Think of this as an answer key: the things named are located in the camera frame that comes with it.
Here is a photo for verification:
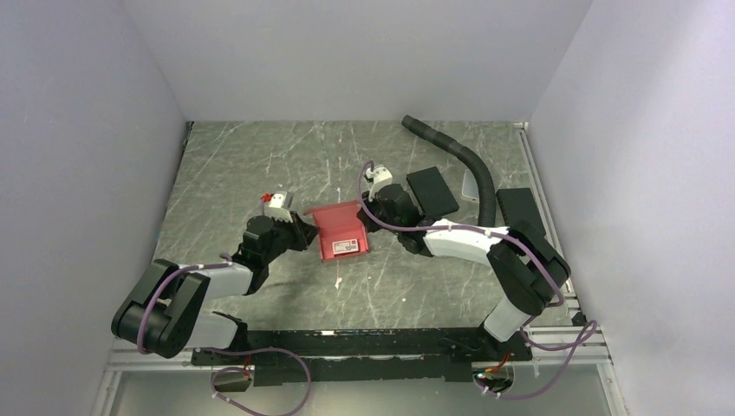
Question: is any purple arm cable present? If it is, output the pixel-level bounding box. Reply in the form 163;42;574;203
136;252;234;355
358;160;600;402

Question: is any aluminium frame rail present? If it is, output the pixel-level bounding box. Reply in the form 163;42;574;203
106;326;611;371
513;121;627;416

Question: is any black corrugated hose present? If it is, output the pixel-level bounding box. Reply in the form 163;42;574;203
400;114;498;228

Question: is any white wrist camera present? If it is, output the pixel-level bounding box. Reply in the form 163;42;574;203
363;165;394;201
260;191;293;223

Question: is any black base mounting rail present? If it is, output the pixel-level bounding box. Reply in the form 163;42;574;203
192;327;532;387

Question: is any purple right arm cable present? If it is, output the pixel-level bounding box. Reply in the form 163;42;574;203
358;160;600;402

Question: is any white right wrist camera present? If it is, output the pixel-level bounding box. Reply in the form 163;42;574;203
363;165;394;201

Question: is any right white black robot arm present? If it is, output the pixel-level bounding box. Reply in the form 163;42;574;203
359;184;571;360

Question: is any aluminium front frame rail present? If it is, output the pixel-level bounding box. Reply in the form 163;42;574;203
106;326;611;371

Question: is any translucent plastic piece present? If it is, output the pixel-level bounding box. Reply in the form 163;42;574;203
460;169;479;204

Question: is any red white staples box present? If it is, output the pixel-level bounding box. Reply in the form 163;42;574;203
332;238;360;257

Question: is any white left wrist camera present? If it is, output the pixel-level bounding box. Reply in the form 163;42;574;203
260;191;293;223

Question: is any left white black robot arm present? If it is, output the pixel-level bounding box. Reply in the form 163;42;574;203
111;211;319;364

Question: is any black flat device box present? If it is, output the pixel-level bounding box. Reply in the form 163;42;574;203
496;187;546;235

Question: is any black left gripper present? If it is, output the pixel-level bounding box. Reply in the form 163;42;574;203
263;210;322;264

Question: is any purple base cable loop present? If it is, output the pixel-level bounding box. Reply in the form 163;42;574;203
210;347;312;416

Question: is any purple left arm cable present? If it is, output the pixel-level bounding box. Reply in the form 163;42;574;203
136;252;234;355

